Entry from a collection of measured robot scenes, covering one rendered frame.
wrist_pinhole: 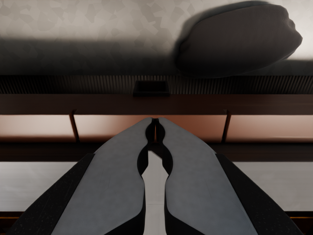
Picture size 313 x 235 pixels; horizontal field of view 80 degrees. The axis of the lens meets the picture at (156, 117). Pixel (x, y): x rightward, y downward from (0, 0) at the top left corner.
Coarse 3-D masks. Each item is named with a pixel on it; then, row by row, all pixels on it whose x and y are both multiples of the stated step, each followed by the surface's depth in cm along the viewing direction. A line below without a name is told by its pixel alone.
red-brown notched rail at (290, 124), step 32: (0, 96) 26; (32, 96) 26; (64, 96) 26; (96, 96) 26; (128, 96) 26; (192, 96) 26; (224, 96) 26; (256, 96) 26; (288, 96) 26; (0, 128) 22; (32, 128) 22; (64, 128) 22; (96, 128) 22; (192, 128) 22; (224, 128) 24; (256, 128) 22; (288, 128) 22
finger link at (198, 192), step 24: (168, 120) 11; (168, 144) 9; (192, 144) 9; (168, 168) 9; (192, 168) 8; (216, 168) 8; (168, 192) 7; (192, 192) 7; (216, 192) 7; (168, 216) 6; (192, 216) 6; (216, 216) 6; (240, 216) 6
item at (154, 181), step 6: (144, 174) 22; (150, 174) 22; (156, 174) 22; (162, 174) 22; (144, 180) 22; (150, 180) 22; (156, 180) 22; (162, 180) 22; (150, 186) 23; (156, 186) 23; (162, 186) 23; (150, 192) 24; (156, 192) 24; (162, 192) 24; (150, 198) 24; (156, 198) 24; (162, 198) 24
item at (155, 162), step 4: (148, 152) 20; (152, 152) 20; (148, 156) 21; (152, 156) 21; (156, 156) 21; (152, 160) 21; (156, 160) 21; (160, 160) 21; (148, 164) 21; (152, 164) 21; (156, 164) 21; (160, 164) 21; (148, 168) 21; (152, 168) 21; (156, 168) 21; (160, 168) 21
